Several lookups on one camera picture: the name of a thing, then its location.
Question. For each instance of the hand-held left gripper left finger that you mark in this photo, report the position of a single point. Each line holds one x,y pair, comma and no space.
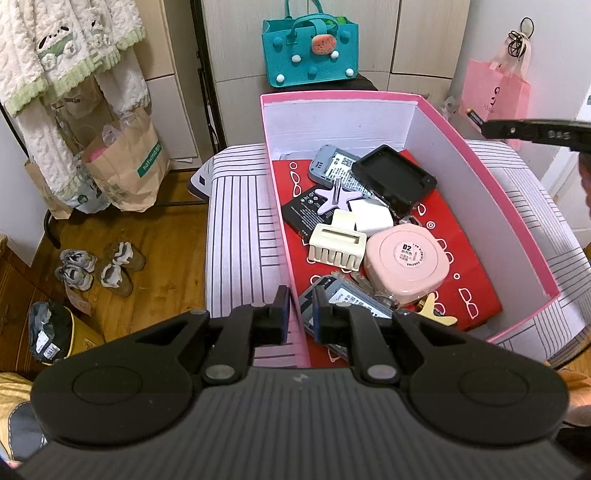
284,314

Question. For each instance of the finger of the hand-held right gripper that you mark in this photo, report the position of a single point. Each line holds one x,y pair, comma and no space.
535,131

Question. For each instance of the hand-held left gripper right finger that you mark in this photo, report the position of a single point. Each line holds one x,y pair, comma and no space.
318,314

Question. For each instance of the white pocket router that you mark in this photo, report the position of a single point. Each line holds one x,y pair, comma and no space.
351,300

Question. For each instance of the beige hair claw clip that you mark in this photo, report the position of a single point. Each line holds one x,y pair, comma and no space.
332,244

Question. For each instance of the pink cardboard box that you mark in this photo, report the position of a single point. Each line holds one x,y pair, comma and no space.
485,207

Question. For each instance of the pink compact case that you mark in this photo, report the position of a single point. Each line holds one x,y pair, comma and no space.
406,263

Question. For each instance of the black battery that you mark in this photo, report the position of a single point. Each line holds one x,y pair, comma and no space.
300,207

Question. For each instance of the white charger plug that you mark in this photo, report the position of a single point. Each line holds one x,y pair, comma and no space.
369,214

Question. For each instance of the purple star hair clip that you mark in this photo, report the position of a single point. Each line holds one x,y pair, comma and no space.
337,201

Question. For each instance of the yellow star hair clip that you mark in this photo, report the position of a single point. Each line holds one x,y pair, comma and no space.
436,314

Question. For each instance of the black phone case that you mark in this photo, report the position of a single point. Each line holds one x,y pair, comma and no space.
392,180

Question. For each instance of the pink shopping bag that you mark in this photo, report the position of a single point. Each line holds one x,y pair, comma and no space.
494,92

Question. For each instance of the white wardrobe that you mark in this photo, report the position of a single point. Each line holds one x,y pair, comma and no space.
415,37

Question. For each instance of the beige shoe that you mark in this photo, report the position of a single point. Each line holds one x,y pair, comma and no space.
115,279
124,254

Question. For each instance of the black suitcase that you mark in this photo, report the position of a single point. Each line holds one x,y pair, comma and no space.
364,83

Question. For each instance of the yellow bin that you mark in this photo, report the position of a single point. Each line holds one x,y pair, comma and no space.
85,341

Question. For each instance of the brown paper bag green label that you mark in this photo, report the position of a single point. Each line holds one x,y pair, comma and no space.
134,175

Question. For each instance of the white printed plastic bag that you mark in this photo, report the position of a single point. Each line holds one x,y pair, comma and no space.
87,196

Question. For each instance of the dark plastic bag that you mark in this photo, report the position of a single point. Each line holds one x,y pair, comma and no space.
46,323

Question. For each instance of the beige cabinet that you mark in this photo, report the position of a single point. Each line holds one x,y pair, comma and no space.
175,101

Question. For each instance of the teal felt handbag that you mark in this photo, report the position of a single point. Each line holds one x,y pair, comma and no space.
295,41

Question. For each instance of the plain brown paper bag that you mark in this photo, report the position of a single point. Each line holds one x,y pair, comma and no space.
44,194

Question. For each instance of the yellow patterned quilt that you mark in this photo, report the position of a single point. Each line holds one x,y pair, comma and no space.
14,392

